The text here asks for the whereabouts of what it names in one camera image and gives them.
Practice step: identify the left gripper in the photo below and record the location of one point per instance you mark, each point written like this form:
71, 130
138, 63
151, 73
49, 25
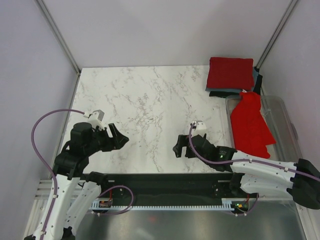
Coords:
116, 142

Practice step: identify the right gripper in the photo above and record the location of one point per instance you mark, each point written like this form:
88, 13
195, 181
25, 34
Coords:
182, 141

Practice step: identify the dark red t-shirt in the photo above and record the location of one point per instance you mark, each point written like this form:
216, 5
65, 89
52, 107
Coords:
230, 73

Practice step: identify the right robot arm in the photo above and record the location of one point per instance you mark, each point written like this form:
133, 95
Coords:
256, 175

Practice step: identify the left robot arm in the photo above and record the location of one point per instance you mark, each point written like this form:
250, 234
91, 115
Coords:
72, 192

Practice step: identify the bright red t-shirt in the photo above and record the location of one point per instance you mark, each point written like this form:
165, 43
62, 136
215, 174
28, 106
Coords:
251, 134

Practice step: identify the folded black t-shirt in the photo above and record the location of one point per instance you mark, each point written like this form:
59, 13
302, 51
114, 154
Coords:
220, 94

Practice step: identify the clear plastic bin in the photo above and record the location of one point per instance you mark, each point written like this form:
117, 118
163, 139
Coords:
274, 112

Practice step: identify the folded grey-blue t-shirt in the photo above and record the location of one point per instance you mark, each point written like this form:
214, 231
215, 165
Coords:
256, 75

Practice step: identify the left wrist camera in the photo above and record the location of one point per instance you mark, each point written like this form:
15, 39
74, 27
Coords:
95, 118

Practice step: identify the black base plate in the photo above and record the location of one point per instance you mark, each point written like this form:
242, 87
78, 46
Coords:
168, 188

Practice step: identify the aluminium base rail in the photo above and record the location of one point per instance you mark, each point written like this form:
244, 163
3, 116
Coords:
45, 188

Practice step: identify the white slotted cable duct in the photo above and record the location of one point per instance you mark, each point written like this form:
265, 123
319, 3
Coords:
220, 205

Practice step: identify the left aluminium frame post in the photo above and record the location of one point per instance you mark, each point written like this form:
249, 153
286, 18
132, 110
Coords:
58, 35

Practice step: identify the aluminium frame post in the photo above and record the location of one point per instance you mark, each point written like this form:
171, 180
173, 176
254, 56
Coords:
58, 35
277, 32

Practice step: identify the right aluminium frame post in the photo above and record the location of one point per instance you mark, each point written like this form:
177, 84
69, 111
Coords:
277, 32

